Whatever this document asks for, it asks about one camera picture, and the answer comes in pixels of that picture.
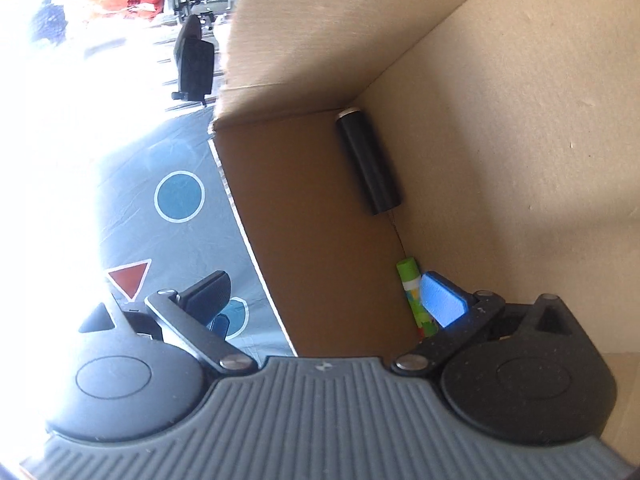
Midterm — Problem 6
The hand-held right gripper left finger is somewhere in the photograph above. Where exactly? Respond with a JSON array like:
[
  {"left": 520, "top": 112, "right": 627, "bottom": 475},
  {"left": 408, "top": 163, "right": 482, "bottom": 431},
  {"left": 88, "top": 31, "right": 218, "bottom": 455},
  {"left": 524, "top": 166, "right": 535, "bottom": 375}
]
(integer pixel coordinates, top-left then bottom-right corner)
[{"left": 75, "top": 270, "right": 253, "bottom": 376}]

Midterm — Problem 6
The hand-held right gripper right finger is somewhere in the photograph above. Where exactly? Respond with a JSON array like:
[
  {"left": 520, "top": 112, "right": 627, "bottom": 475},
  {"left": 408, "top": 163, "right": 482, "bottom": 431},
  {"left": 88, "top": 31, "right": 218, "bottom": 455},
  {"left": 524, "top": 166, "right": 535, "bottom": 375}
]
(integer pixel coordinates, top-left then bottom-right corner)
[{"left": 391, "top": 271, "right": 587, "bottom": 377}]

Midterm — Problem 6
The green glue stick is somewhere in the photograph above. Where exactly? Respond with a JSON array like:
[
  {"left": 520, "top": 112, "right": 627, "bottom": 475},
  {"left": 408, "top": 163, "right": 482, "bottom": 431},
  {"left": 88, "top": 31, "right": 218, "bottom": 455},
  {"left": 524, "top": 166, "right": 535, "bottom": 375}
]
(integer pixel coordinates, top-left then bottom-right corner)
[{"left": 396, "top": 256, "right": 441, "bottom": 340}]

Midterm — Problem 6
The cardboard box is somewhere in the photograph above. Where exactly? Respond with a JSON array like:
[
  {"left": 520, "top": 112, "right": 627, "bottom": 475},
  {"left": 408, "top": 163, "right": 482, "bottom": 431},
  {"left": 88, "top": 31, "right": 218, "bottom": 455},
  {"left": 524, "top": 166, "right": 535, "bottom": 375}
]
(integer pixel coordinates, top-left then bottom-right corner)
[{"left": 207, "top": 0, "right": 640, "bottom": 466}]

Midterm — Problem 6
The long black cylinder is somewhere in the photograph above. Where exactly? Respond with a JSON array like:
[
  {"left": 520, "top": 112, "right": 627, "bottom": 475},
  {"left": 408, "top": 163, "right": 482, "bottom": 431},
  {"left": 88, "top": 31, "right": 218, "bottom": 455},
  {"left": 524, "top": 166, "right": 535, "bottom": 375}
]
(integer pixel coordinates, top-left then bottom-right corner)
[{"left": 335, "top": 106, "right": 403, "bottom": 217}]

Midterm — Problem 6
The blue shape print cloth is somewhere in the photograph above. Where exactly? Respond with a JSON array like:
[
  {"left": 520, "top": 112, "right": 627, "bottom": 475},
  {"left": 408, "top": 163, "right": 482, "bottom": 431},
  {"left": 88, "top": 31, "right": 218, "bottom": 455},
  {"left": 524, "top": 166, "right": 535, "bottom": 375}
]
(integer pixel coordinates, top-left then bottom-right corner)
[{"left": 95, "top": 110, "right": 296, "bottom": 358}]

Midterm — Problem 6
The grey wheelchair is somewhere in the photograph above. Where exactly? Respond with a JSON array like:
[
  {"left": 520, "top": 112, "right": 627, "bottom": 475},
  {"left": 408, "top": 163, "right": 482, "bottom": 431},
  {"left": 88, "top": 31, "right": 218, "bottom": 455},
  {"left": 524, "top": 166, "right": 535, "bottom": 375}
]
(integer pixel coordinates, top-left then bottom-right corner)
[{"left": 162, "top": 0, "right": 251, "bottom": 106}]

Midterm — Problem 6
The dark blue hanging cloth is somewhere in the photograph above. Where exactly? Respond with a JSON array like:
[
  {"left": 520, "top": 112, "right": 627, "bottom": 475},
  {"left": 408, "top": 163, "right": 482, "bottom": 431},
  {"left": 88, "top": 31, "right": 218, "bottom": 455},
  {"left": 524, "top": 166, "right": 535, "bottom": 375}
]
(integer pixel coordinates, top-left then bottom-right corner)
[{"left": 30, "top": 0, "right": 68, "bottom": 43}]

